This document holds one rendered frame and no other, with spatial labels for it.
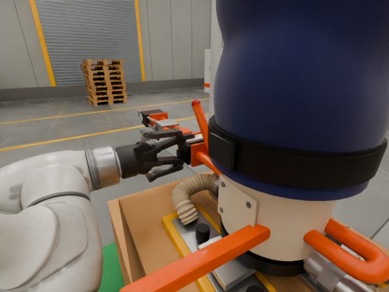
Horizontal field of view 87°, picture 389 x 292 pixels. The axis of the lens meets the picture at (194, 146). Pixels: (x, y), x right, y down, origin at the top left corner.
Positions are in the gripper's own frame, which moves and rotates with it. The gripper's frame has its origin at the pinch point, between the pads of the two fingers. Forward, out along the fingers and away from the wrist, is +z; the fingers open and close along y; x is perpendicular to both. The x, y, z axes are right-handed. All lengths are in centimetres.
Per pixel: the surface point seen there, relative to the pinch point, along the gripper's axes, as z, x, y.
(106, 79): 66, -648, 36
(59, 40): -34, -894, -82
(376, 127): -0.8, 37.1, -15.8
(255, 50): -9.5, 28.7, -22.8
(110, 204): -21, -60, 53
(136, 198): -16.8, -2.4, 12.6
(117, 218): -19, -46, 53
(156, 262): -18.8, 18.3, 12.7
